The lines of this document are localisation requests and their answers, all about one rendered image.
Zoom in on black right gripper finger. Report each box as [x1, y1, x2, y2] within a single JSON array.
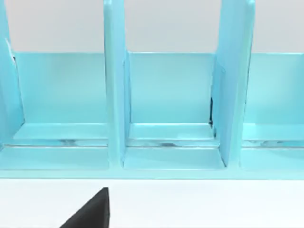
[[59, 187, 111, 228]]

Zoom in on light blue rack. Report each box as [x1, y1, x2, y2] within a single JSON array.
[[0, 0, 304, 180]]

